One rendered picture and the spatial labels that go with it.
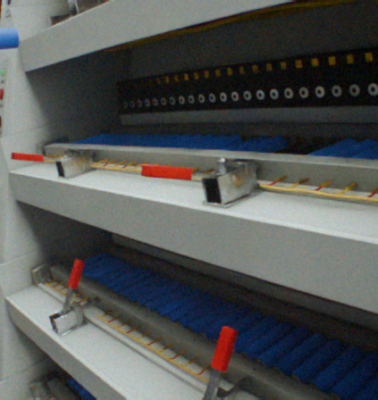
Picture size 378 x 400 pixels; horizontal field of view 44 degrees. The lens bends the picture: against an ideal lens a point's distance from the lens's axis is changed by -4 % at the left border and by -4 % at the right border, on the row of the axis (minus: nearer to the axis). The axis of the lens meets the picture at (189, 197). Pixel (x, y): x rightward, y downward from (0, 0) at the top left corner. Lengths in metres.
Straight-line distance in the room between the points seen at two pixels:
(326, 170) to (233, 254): 0.09
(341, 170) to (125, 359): 0.32
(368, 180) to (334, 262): 0.07
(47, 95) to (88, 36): 0.23
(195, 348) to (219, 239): 0.16
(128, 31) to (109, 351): 0.34
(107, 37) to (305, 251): 0.33
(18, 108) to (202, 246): 0.45
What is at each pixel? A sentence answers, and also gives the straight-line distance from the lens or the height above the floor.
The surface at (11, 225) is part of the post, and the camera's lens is 0.76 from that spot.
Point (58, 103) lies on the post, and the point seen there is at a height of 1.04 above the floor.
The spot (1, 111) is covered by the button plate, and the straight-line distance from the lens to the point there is 0.80.
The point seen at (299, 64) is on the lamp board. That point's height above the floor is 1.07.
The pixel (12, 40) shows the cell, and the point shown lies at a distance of 0.43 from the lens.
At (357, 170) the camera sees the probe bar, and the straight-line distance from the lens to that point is 0.33.
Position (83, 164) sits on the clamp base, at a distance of 0.59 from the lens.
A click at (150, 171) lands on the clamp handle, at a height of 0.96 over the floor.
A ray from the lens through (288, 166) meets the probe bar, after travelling 0.37.
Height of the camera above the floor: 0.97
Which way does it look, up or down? 4 degrees down
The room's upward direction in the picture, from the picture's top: 4 degrees clockwise
